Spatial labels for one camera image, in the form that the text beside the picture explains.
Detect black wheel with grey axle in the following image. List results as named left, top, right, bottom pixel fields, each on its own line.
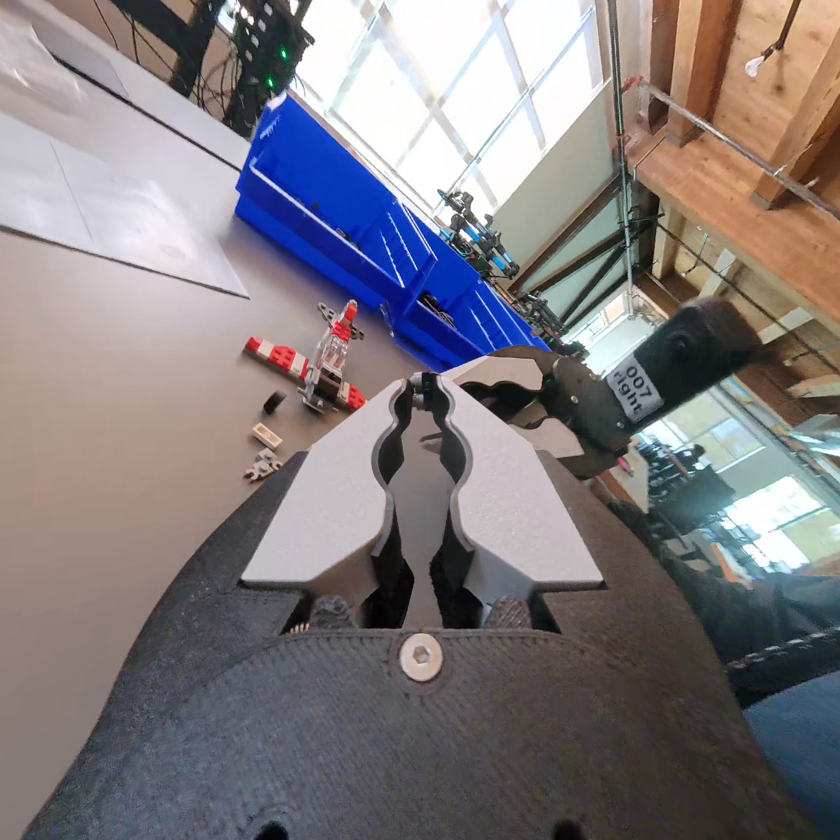
left=405, top=372, right=441, bottom=413

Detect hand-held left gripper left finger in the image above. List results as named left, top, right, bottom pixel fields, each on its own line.
left=241, top=381, right=410, bottom=620

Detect grey desk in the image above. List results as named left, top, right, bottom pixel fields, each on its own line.
left=0, top=0, right=526, bottom=840

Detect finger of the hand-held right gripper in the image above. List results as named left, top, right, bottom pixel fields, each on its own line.
left=447, top=351, right=551, bottom=396
left=502, top=415, right=581, bottom=464

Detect blue plastic bin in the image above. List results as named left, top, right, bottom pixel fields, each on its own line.
left=235, top=92, right=443, bottom=319
left=388, top=243, right=542, bottom=378

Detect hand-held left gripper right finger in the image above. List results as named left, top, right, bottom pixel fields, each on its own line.
left=427, top=378, right=606, bottom=609

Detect black camera tripod rig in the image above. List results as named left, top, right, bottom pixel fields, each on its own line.
left=437, top=188, right=522, bottom=279

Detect red white toy brick airplane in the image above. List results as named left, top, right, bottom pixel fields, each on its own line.
left=243, top=300, right=370, bottom=416

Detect white instruction booklet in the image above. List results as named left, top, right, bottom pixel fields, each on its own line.
left=0, top=108, right=250, bottom=299

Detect person's legs in jeans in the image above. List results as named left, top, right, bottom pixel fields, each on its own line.
left=742, top=670, right=840, bottom=840

